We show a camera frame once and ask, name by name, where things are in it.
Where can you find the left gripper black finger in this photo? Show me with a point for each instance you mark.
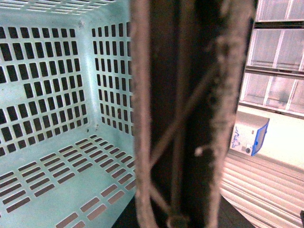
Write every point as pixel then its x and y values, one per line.
pixel 188 58

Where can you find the light green plastic basket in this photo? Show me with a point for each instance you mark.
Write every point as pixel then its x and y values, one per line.
pixel 66 118

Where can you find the glass door refrigerator row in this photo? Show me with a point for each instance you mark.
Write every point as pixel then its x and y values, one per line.
pixel 274 71

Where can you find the white blue chest freezer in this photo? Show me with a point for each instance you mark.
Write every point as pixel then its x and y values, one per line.
pixel 248 133

